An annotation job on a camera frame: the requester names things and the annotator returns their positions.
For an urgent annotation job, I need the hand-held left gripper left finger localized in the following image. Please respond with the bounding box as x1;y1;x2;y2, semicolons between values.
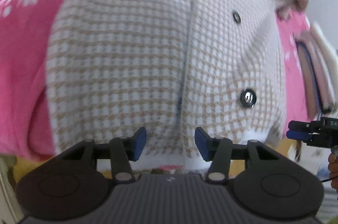
61;127;147;184

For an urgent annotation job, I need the black cable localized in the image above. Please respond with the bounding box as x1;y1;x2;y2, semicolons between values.
320;174;338;201

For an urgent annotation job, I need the beige houndstooth jacket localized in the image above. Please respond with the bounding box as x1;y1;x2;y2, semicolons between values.
45;0;309;177

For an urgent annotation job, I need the pale pink folded garment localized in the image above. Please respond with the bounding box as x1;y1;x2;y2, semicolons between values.
294;30;336;114

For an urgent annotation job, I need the tan folded garment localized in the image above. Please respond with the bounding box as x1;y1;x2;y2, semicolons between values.
298;50;319;117

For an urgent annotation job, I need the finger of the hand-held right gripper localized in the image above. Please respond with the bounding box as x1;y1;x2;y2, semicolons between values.
288;120;313;131
286;130;312;142

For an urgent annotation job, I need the white cabinet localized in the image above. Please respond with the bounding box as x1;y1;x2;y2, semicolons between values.
0;155;25;224

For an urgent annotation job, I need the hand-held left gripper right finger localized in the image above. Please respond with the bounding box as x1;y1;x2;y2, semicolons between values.
194;127;281;184

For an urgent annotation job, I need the person's right hand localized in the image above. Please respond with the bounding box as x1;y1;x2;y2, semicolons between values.
327;153;338;190

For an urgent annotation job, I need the pink floral bed sheet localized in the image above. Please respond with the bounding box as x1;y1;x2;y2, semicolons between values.
0;0;317;161

